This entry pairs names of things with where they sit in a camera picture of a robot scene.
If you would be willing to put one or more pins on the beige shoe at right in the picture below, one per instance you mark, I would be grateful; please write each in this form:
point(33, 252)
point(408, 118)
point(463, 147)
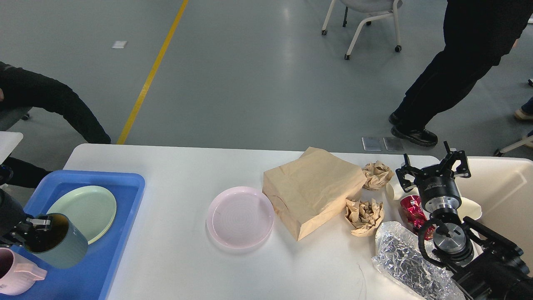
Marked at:
point(523, 116)

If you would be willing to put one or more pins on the seated person in black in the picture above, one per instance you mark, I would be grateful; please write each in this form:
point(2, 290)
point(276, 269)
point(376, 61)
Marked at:
point(26, 89)

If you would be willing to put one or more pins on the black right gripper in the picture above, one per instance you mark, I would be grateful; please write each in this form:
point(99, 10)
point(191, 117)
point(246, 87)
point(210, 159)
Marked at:
point(436, 184)

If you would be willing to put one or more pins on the teal mug yellow inside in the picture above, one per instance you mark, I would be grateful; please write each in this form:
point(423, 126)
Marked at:
point(62, 246)

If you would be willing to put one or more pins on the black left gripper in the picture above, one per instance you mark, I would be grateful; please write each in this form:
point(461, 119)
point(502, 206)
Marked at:
point(15, 223)

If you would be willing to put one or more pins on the crumpled brown paper lower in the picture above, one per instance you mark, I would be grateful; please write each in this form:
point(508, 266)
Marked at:
point(365, 217)

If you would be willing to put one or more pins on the beige plastic bin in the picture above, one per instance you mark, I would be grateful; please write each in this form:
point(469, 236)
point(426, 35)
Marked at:
point(504, 189)

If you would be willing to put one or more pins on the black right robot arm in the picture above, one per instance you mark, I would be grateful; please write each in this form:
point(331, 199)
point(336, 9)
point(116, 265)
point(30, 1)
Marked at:
point(485, 265)

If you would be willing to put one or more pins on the light green plate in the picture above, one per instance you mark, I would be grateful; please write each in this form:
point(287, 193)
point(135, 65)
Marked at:
point(92, 209)

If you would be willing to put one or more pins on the blue plastic tray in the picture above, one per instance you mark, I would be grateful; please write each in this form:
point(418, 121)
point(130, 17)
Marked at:
point(92, 278)

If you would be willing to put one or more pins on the metal floor plate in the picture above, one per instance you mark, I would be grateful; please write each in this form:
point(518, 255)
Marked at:
point(393, 144)
point(371, 144)

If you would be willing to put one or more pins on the white paper cup lying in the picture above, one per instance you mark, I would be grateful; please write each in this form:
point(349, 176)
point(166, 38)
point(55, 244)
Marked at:
point(394, 191)

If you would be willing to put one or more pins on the brown paper bag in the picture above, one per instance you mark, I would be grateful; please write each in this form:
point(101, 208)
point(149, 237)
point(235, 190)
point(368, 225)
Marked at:
point(309, 191)

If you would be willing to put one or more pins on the metal floor plate right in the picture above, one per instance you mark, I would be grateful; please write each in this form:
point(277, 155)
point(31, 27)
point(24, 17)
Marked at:
point(393, 144)

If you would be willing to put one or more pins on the silver foil plastic bag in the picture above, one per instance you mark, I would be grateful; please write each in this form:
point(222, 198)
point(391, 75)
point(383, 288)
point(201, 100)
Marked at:
point(398, 258)

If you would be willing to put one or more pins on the crumpled brown paper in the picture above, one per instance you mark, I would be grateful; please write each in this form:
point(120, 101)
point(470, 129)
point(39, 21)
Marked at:
point(377, 175)
point(365, 217)

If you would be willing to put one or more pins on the white side table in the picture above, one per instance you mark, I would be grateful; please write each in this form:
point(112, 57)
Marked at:
point(8, 142)

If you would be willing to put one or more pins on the crushed red can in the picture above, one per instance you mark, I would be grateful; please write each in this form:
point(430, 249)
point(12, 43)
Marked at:
point(414, 213)

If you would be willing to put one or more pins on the crumpled brown paper upper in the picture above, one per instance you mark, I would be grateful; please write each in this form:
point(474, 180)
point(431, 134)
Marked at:
point(377, 175)

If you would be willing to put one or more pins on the white rolling chair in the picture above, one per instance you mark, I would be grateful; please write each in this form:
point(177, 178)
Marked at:
point(374, 10)

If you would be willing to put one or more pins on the standing person in black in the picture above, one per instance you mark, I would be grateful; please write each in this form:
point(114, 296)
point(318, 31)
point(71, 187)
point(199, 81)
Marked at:
point(477, 34)

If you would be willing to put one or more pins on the pink mug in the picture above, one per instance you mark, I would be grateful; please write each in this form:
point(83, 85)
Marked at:
point(17, 273)

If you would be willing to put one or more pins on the metal floor plate left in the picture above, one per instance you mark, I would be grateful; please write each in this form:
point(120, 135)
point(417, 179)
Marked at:
point(371, 144)

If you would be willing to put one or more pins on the white paper cup right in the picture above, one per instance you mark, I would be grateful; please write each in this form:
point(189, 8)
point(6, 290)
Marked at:
point(469, 208)

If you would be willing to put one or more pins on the white chair leg right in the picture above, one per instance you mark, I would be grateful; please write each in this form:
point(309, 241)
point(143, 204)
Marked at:
point(525, 141)

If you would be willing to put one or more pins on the pink plate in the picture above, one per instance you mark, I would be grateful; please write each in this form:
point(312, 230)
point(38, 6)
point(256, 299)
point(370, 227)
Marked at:
point(240, 218)

